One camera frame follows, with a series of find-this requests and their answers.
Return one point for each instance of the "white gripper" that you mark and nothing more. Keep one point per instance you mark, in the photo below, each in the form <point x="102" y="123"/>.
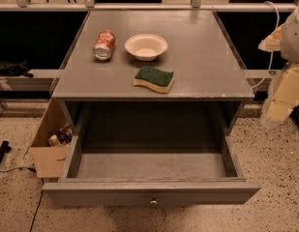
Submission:
<point x="293" y="43"/>

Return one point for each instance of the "green and yellow sponge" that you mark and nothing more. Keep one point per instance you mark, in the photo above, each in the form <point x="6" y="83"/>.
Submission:
<point x="154" y="79"/>

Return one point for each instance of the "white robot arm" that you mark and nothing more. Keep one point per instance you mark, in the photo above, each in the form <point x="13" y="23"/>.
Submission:
<point x="290" y="38"/>

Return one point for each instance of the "metal drawer knob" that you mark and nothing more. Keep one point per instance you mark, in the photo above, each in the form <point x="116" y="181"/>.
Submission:
<point x="153" y="202"/>

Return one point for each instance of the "open grey top drawer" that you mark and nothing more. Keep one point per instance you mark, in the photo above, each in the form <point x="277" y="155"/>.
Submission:
<point x="197" y="169"/>

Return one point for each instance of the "white paper bowl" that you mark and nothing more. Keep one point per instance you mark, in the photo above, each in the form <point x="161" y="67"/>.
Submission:
<point x="146" y="47"/>

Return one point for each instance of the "orange soda can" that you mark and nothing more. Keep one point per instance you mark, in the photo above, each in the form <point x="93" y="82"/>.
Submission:
<point x="104" y="45"/>

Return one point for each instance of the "grey wooden cabinet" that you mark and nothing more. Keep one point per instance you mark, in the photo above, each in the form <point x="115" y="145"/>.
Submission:
<point x="115" y="44"/>

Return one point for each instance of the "cardboard box with snacks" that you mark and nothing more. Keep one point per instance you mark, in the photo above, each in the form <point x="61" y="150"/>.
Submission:
<point x="48" y="151"/>

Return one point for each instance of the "black bar on floor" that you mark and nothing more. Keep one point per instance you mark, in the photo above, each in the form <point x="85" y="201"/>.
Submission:
<point x="4" y="148"/>

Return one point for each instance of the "metal rail frame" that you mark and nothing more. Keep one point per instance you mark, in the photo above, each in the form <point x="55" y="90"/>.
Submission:
<point x="84" y="5"/>

